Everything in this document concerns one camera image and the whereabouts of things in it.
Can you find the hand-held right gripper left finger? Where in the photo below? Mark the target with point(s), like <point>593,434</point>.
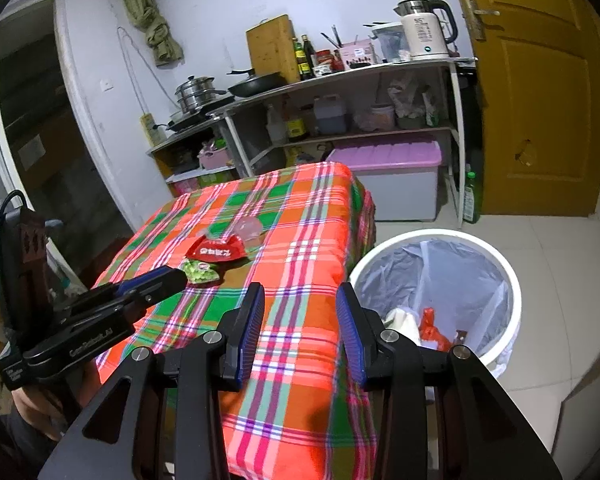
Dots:
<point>247,340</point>

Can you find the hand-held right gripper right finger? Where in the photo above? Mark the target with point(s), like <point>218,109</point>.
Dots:
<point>352,335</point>

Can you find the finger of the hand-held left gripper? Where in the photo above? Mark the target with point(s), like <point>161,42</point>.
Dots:
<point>155,282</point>

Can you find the green snack wrapper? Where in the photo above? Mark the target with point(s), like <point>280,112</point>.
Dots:
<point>200,271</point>

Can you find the white paper bag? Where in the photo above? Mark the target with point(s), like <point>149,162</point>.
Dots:
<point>405,320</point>

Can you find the red snack wrapper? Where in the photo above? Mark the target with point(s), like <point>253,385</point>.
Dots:
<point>215,250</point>

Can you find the orange plastic bag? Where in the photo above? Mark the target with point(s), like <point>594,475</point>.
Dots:
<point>430,332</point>

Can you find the brown snack wrapper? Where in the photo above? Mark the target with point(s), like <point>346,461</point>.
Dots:
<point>461,336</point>

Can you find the white round trash bin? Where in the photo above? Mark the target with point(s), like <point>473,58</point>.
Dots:
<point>430,235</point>

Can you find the plaid tablecloth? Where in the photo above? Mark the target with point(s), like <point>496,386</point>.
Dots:
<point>300,260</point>

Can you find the clear plastic container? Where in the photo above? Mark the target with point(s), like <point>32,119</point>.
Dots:
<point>249,229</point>

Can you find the clear plastic bin liner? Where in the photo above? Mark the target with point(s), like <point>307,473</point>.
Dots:
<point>455,280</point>

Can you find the pink basket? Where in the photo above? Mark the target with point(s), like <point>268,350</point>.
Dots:
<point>212,159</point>

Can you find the black cooktop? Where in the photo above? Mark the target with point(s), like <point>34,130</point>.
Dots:
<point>195,117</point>

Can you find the green glass bottle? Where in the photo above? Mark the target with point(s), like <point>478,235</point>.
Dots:
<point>471,200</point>

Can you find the purple lidded storage box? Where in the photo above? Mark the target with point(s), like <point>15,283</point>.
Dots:
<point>380,155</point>

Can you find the stainless steel steamer pot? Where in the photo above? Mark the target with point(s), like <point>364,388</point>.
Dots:
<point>195,92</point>

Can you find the metal shelf rack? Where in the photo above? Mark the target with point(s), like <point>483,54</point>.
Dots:
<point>459,160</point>

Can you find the yellow label bottle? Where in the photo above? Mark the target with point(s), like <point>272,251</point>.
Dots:
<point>295,127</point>

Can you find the dark oil jug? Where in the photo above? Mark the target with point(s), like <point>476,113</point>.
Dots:
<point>330,115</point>

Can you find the black frying pan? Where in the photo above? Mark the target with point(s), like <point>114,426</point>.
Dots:
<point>257,85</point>

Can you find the crumpled plastic bags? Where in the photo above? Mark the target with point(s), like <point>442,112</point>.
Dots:
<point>405,97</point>

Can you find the hanging olive cloth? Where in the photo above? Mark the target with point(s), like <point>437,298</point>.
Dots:
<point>155,25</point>

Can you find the wooden cutting board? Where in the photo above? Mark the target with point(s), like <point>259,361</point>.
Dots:
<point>270,50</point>

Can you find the green label sauce bottle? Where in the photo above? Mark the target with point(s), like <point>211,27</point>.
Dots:
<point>298,62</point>

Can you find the dark sauce bottle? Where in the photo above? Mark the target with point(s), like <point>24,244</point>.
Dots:
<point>308,60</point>

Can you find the red lidded jar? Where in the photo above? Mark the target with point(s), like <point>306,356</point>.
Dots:
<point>323,58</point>

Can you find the pink utensil holder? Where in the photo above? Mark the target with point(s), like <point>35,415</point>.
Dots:
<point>357,56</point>

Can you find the yellow wooden door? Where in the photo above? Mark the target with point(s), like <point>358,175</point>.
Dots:
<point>530,110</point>

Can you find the clear plastic pitcher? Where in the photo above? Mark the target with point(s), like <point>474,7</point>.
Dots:
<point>390,45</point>

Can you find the white electric kettle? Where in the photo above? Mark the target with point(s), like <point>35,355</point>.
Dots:
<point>425,35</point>

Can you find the wall power strip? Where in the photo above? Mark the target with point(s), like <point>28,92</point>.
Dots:
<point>147,130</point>

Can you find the white wall socket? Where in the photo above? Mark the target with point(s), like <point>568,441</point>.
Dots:
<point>107,85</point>

